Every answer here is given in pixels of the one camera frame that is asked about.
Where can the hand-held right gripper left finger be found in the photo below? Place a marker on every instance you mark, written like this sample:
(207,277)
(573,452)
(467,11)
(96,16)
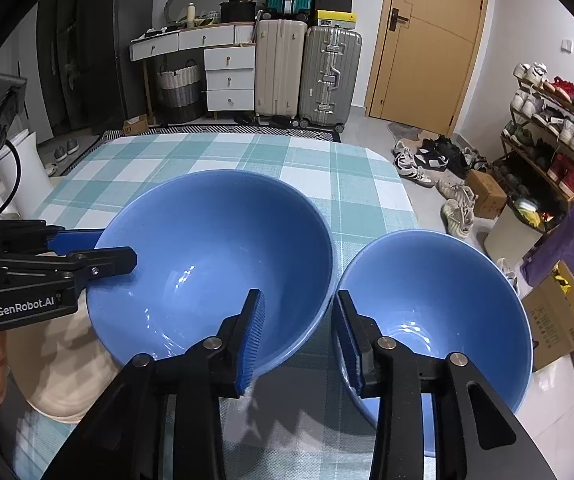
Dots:
(252,345)

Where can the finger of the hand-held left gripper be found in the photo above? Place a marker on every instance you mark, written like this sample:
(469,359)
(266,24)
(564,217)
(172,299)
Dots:
(82,240)
(112,262)

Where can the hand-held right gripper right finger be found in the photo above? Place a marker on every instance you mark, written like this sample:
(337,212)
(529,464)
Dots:
(349,355)

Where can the large cream plate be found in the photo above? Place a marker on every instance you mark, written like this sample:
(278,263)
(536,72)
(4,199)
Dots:
(67,375)

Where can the large blue bowl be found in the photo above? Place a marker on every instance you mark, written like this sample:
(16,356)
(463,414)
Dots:
(207,240)

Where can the medium blue bowl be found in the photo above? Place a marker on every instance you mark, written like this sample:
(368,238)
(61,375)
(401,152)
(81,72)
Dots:
(437,290)

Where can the grey slippers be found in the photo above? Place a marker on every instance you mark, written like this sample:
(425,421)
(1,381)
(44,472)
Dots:
(64,150)

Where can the small cardboard box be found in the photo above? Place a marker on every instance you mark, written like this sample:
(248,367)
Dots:
(137,126)

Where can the teal plaid tablecloth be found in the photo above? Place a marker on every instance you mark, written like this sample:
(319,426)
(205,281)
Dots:
(247,160)

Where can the woven laundry basket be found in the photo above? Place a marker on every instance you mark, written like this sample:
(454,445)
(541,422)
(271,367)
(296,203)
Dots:
(179,92)

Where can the dark refrigerator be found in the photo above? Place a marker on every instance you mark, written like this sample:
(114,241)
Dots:
(102,50)

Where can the white trash bin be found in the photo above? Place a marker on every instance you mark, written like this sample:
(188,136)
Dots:
(507,237)

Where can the open printed cardboard box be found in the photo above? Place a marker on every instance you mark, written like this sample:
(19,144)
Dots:
(552,320)

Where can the brown cardboard box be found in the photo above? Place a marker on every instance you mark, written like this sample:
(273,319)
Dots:
(487,195)

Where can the pile of sneakers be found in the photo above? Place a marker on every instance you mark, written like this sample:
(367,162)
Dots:
(432,160)

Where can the patterned grey rug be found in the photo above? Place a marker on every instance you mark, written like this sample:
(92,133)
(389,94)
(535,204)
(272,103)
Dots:
(292,133)

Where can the white drawer cabinet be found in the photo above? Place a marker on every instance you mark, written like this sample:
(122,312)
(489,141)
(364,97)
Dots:
(229,80)

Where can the white desk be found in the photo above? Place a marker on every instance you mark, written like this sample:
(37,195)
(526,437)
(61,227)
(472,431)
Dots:
(192,37)

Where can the grey floor cloth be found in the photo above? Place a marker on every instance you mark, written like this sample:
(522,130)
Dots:
(404,131)

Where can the purple plastic bag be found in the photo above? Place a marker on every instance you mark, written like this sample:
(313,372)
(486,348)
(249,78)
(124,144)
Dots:
(567,240)

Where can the white bottle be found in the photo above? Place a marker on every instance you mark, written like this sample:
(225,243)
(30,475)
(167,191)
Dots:
(191,15)

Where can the beige suitcase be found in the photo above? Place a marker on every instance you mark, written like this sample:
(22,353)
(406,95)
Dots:
(279,70)

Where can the wooden shoe rack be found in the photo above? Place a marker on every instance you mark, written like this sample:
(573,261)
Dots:
(512,150)

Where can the black bag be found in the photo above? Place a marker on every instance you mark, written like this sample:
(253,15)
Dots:
(239,12)

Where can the silver suitcase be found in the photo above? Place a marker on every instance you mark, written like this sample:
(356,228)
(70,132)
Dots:
(329,75)

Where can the wooden door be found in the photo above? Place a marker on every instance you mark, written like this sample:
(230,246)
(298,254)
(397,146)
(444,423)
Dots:
(432,60)

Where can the rows of assorted shoes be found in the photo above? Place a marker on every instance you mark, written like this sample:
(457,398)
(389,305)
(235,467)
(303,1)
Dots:
(562,130)

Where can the black yellow shoe box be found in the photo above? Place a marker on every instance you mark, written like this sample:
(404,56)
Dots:
(334,14)

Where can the white light switch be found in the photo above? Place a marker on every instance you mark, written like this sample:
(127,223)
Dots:
(567,46)

